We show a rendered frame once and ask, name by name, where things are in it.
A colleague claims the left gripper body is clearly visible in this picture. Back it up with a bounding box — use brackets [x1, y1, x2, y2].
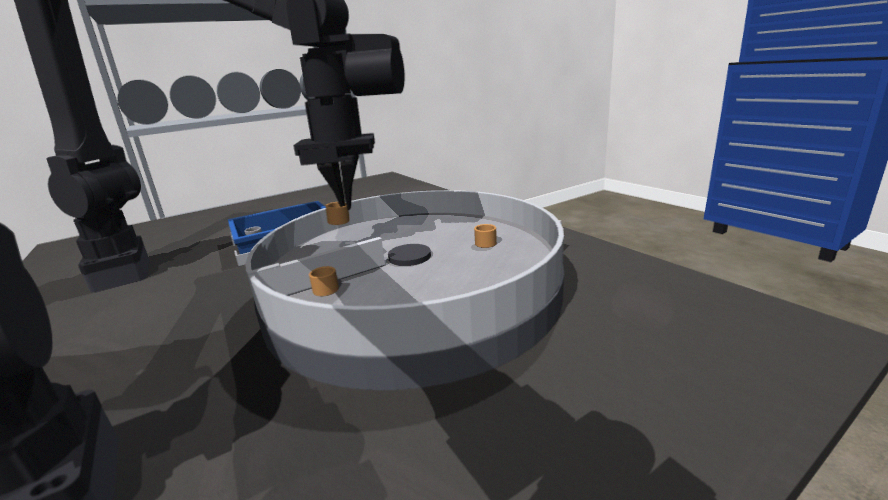
[293, 94, 375, 165]

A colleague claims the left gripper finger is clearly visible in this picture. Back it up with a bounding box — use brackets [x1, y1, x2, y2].
[340, 154, 359, 210]
[317, 162, 345, 207]

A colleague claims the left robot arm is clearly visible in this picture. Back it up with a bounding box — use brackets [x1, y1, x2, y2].
[14, 0, 405, 275]

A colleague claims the bronze bushing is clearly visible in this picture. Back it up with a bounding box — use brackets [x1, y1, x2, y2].
[474, 224, 497, 248]
[309, 266, 339, 296]
[326, 202, 350, 225]

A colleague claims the blue tray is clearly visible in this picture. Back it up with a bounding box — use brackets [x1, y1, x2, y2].
[228, 201, 326, 254]

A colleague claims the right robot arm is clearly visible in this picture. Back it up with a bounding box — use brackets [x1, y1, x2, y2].
[0, 223, 102, 500]

